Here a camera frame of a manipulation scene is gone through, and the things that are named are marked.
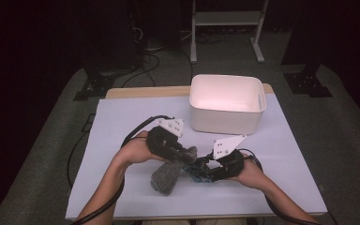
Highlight wooden table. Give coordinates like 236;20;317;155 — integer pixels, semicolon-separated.
65;82;329;222

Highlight black cable beside table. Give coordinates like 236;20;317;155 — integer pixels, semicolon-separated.
67;112;97;189

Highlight white plastic bin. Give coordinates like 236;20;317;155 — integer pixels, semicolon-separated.
188;73;267;136

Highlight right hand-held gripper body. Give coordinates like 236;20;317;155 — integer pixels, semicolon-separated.
211;134;248;182

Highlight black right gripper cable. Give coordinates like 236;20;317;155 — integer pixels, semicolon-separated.
238;147;323;225

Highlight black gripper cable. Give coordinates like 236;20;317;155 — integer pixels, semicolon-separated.
70;114;175;225
238;147;323;225

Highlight blue patterned sock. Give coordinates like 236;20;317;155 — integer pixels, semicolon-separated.
182;164;216;185

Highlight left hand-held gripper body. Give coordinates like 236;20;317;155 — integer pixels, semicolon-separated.
145;117;188;163

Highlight white metal stand frame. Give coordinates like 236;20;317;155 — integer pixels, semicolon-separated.
189;0;270;65

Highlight black stand base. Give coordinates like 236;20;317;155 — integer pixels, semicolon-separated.
283;63;334;98
72;68;117;102

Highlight person's left hand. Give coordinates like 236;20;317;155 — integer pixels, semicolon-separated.
112;129;167;167

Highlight white table sheet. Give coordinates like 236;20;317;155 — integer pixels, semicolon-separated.
65;93;329;221

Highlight person's right hand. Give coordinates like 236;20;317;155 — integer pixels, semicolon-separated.
230;152;274;190

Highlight black floor cables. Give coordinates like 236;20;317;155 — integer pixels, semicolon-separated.
120;26;195;89

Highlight grey sock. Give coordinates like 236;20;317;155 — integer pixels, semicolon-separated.
149;145;199;197

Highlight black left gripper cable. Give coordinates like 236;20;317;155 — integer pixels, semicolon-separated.
70;114;175;225

